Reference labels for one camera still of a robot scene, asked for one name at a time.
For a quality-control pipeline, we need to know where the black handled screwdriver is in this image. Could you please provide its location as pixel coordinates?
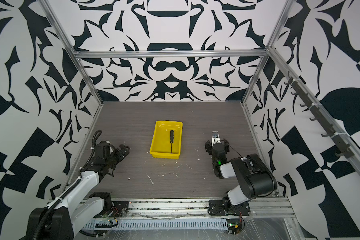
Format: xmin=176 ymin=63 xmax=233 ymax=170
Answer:
xmin=170 ymin=130 xmax=174 ymax=154

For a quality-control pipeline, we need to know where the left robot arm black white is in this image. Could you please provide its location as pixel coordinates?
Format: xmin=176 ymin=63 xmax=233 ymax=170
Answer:
xmin=25 ymin=141 xmax=130 ymax=240

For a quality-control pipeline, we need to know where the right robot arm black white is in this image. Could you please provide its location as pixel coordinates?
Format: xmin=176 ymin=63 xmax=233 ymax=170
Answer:
xmin=205 ymin=131 xmax=278 ymax=210

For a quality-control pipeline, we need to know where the yellow plastic bin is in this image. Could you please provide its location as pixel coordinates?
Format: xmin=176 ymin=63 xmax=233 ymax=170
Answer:
xmin=150 ymin=121 xmax=183 ymax=160

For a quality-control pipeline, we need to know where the black corrugated cable hose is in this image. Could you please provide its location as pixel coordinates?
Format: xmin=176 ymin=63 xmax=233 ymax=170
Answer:
xmin=77 ymin=129 xmax=103 ymax=178

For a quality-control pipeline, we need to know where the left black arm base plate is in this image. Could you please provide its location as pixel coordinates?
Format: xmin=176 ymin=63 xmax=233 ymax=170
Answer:
xmin=106 ymin=201 xmax=130 ymax=218

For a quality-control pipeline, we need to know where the aluminium frame rail front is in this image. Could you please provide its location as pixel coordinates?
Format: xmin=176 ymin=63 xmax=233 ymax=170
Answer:
xmin=44 ymin=196 xmax=296 ymax=221

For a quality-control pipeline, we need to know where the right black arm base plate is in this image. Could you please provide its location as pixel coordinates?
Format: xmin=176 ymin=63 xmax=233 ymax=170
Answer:
xmin=208 ymin=198 xmax=251 ymax=217

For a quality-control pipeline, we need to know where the small electronics board with wires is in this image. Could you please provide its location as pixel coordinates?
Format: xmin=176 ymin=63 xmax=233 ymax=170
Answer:
xmin=227 ymin=218 xmax=245 ymax=235

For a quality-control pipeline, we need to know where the white slotted cable duct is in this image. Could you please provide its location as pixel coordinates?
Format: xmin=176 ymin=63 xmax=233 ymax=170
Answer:
xmin=83 ymin=219 xmax=228 ymax=231

